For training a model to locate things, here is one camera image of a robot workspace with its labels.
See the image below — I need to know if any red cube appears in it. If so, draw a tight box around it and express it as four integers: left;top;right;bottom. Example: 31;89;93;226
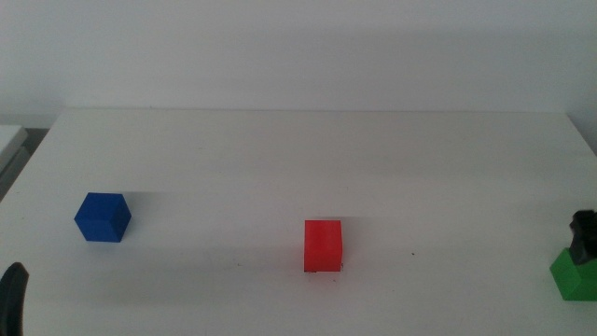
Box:
303;219;344;273

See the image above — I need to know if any blue cube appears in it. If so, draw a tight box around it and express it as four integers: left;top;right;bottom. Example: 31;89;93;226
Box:
74;191;132;244

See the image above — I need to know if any green cube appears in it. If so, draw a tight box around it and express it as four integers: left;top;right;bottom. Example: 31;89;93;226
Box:
548;246;597;301

